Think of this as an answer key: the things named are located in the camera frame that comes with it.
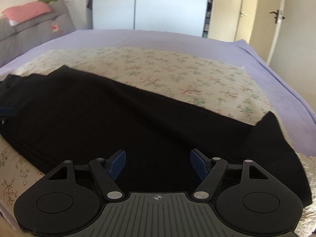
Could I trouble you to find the black pants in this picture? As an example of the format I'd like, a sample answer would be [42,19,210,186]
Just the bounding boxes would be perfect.
[0,65,312,208]

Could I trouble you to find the dark open shelf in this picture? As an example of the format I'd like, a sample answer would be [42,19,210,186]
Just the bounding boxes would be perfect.
[202,0,215,39]

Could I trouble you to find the floral bed sheet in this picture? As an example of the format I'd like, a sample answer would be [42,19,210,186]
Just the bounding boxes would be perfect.
[0,47,276,208]

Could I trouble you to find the purple bed sheet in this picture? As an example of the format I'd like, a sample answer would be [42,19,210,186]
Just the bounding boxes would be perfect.
[0,28,316,158]

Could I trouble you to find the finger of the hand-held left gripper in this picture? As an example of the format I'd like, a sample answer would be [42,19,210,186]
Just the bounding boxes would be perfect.
[0,106,13,125]

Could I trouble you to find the white and blue wardrobe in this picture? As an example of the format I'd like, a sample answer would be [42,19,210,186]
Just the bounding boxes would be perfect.
[90,0,210,37]

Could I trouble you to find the black door handle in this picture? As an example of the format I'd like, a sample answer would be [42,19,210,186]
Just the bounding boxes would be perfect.
[269,10,285,25]

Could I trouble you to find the cream room door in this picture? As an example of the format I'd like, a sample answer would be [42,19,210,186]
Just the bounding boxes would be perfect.
[248,0,287,65]

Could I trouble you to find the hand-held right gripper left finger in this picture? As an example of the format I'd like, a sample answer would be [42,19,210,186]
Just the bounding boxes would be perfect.
[46,149,127,201]

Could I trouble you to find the white fluffy blanket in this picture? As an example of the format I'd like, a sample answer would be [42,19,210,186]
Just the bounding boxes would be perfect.
[295,152,316,237]

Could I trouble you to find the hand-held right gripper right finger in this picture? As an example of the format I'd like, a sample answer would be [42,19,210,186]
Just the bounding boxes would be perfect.
[190,149,271,200]

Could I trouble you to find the grey padded headboard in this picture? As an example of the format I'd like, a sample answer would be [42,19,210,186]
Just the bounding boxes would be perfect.
[0,0,76,66]

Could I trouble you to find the pink pillow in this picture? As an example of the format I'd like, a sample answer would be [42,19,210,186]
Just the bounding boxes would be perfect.
[2,1,51,26]

